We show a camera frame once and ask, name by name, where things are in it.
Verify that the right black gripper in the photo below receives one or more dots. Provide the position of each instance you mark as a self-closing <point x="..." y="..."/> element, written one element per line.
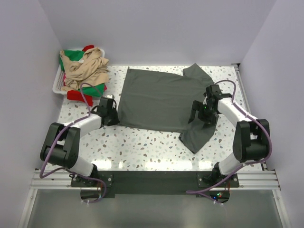
<point x="208" y="121"/>

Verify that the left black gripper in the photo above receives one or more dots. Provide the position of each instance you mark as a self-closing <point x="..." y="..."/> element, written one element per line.
<point x="115" y="120"/>

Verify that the dark grey t shirt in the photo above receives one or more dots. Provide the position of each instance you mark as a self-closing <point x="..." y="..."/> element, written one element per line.
<point x="162" y="101"/>

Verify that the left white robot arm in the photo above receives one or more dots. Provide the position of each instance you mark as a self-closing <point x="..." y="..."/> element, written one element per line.
<point x="61" y="145"/>

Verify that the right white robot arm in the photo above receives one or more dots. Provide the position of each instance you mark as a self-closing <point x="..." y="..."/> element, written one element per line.
<point x="251" y="143"/>

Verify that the green t shirt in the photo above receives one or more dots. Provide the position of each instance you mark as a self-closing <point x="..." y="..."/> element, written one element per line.
<point x="78" y="57"/>

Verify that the red t shirt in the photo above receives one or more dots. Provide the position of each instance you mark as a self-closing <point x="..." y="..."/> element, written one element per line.
<point x="78" y="96"/>

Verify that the beige t shirt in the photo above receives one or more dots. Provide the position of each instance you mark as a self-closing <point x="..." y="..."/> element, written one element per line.
<point x="92" y="70"/>

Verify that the white plastic basket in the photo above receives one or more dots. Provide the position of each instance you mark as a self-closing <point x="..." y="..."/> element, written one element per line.
<point x="59" y="78"/>

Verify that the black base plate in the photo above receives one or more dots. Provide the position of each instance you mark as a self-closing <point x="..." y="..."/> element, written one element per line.
<point x="143" y="183"/>

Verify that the aluminium frame rail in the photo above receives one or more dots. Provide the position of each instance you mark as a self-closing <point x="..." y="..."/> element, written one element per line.
<point x="243" y="180"/>

